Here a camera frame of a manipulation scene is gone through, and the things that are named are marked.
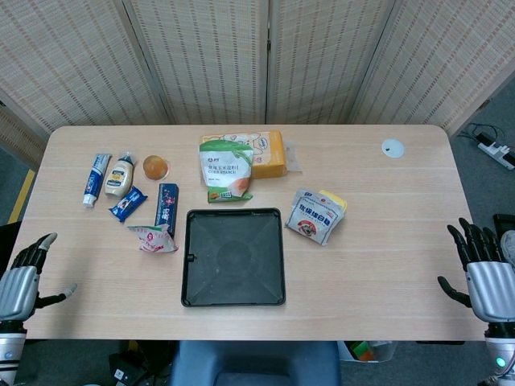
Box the pink white snack bag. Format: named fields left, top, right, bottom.
left=127, top=224, right=179, bottom=254

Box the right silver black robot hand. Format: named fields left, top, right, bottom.
left=437, top=217, right=515, bottom=322

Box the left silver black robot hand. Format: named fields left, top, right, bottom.
left=0, top=232, right=77, bottom=322

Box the colourful box under table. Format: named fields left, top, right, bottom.
left=337, top=340, right=399, bottom=363

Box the orange jelly cup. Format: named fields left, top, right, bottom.
left=142, top=154, right=171, bottom=181

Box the black power cable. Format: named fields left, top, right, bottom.
left=458, top=122, right=502, bottom=142

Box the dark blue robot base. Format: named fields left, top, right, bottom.
left=168, top=340, right=342, bottom=386

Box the black box under table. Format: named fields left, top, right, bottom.
left=108, top=341, right=175, bottom=386

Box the white castor sugar bag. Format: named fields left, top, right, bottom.
left=284, top=187, right=343, bottom=246

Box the white power strip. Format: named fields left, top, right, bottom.
left=477, top=134, right=515, bottom=170

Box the orange tissue pack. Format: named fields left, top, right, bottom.
left=200, top=129, right=303, bottom=180

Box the blue white toothpaste tube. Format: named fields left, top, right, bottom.
left=82, top=154, right=112, bottom=208

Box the beige woven screen panel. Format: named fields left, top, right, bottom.
left=0, top=0, right=175, bottom=170
left=122, top=0, right=271, bottom=125
left=349, top=0, right=515, bottom=138
left=267, top=0, right=398, bottom=125

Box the dark blue toothpaste box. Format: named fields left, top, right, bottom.
left=154, top=183, right=180, bottom=238

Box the blue snack packet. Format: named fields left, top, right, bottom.
left=108, top=186, right=149, bottom=223

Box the black plastic tray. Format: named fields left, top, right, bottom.
left=180, top=207, right=287, bottom=309

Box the cream mayonnaise squeeze bottle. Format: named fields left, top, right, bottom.
left=104, top=151, right=137, bottom=199

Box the green white corn starch bag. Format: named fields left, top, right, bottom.
left=198, top=140, right=255, bottom=203

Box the white yellow-edged printed package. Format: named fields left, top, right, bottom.
left=317, top=190, right=348, bottom=215

